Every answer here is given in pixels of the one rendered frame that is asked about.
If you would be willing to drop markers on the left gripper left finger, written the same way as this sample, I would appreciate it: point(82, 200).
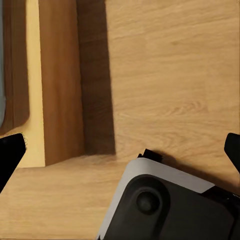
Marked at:
point(12, 149)

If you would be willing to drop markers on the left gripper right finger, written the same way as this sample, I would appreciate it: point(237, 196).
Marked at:
point(232, 149)

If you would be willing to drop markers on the bed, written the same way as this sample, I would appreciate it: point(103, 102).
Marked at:
point(40, 79)

